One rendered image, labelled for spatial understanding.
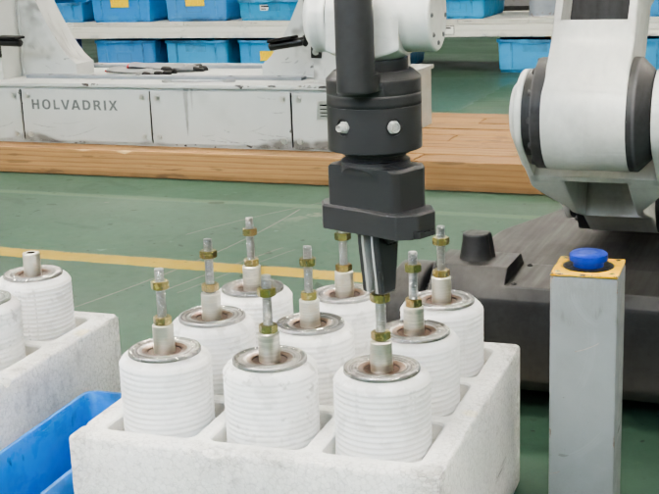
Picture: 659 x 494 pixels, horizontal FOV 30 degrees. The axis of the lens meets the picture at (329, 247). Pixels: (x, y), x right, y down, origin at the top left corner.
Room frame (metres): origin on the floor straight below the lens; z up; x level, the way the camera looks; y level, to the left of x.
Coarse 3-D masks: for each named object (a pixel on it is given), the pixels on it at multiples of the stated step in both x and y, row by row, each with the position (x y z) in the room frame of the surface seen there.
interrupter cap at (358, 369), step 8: (352, 360) 1.16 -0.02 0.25; (360, 360) 1.16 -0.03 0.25; (368, 360) 1.16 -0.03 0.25; (400, 360) 1.15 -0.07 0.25; (408, 360) 1.15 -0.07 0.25; (344, 368) 1.13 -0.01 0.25; (352, 368) 1.14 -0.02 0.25; (360, 368) 1.14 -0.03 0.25; (368, 368) 1.14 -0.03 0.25; (400, 368) 1.13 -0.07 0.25; (408, 368) 1.13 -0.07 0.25; (416, 368) 1.13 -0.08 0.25; (352, 376) 1.11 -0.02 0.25; (360, 376) 1.11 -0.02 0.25; (368, 376) 1.11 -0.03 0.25; (376, 376) 1.11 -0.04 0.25; (384, 376) 1.11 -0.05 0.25; (392, 376) 1.11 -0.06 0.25; (400, 376) 1.10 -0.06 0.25; (408, 376) 1.11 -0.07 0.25
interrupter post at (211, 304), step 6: (204, 294) 1.32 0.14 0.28; (210, 294) 1.32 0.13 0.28; (216, 294) 1.32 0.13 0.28; (204, 300) 1.32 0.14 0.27; (210, 300) 1.32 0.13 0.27; (216, 300) 1.32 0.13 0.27; (204, 306) 1.32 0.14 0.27; (210, 306) 1.32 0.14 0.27; (216, 306) 1.32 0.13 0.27; (204, 312) 1.32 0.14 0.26; (210, 312) 1.32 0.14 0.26; (216, 312) 1.32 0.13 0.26; (204, 318) 1.32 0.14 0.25; (210, 318) 1.32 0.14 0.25; (216, 318) 1.32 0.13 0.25
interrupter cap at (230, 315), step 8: (184, 312) 1.34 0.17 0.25; (192, 312) 1.34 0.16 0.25; (200, 312) 1.34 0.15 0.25; (224, 312) 1.34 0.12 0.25; (232, 312) 1.34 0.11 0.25; (240, 312) 1.33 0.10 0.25; (184, 320) 1.31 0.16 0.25; (192, 320) 1.31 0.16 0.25; (200, 320) 1.32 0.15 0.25; (224, 320) 1.31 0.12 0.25; (232, 320) 1.30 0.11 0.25; (240, 320) 1.31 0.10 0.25
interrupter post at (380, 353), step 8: (376, 344) 1.13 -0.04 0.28; (384, 344) 1.13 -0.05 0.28; (376, 352) 1.13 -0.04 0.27; (384, 352) 1.13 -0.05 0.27; (376, 360) 1.13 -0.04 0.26; (384, 360) 1.12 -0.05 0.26; (392, 360) 1.13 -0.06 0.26; (376, 368) 1.13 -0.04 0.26; (384, 368) 1.12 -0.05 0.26; (392, 368) 1.13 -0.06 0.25
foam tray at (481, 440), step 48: (480, 384) 1.27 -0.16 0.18; (96, 432) 1.17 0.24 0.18; (432, 432) 1.17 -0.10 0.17; (480, 432) 1.19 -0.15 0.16; (96, 480) 1.16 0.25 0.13; (144, 480) 1.14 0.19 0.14; (192, 480) 1.12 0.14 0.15; (240, 480) 1.10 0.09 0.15; (288, 480) 1.09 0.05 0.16; (336, 480) 1.07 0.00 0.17; (384, 480) 1.05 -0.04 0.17; (432, 480) 1.04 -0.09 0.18; (480, 480) 1.19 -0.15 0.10
